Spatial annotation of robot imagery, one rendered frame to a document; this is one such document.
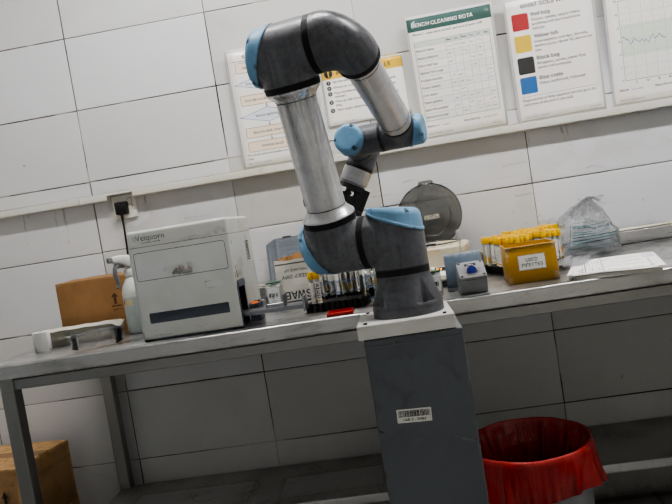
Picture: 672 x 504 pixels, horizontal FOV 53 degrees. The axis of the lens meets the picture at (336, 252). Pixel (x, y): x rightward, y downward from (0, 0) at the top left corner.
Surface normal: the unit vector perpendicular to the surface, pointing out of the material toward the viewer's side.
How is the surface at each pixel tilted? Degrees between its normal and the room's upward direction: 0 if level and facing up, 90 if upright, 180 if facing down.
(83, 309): 91
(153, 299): 90
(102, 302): 90
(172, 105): 90
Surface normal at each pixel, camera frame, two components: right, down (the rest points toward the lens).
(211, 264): -0.07, 0.07
